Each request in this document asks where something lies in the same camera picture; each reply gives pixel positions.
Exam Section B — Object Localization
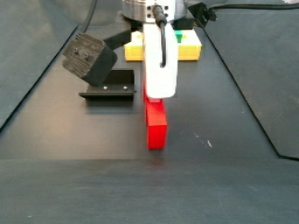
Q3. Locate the yellow base board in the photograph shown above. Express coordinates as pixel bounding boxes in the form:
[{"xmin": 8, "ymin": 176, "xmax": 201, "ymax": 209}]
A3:
[{"xmin": 124, "ymin": 30, "xmax": 201, "ymax": 61}]

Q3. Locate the red block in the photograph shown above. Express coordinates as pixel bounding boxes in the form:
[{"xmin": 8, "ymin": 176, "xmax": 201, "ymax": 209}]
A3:
[{"xmin": 144, "ymin": 91, "xmax": 168, "ymax": 150}]

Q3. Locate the black angle bracket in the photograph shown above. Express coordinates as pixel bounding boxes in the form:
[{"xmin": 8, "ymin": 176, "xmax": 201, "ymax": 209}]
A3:
[{"xmin": 78, "ymin": 69, "xmax": 136, "ymax": 99}]

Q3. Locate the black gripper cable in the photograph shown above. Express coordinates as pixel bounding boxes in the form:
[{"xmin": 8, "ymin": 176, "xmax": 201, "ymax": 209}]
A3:
[{"xmin": 152, "ymin": 4, "xmax": 168, "ymax": 69}]

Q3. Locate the black cable clip bracket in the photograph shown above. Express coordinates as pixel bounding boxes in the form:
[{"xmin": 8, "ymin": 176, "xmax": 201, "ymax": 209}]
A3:
[{"xmin": 188, "ymin": 3, "xmax": 217, "ymax": 28}]

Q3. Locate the black cable at top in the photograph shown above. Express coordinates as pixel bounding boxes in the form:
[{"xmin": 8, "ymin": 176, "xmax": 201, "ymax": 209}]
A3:
[{"xmin": 209, "ymin": 3, "xmax": 299, "ymax": 11}]

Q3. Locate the green bar block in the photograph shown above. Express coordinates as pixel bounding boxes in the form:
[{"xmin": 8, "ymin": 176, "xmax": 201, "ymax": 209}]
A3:
[{"xmin": 173, "ymin": 30, "xmax": 183, "ymax": 43}]

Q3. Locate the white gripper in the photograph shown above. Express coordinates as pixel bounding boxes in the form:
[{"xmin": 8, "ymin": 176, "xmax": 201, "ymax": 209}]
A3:
[{"xmin": 142, "ymin": 24, "xmax": 179, "ymax": 99}]

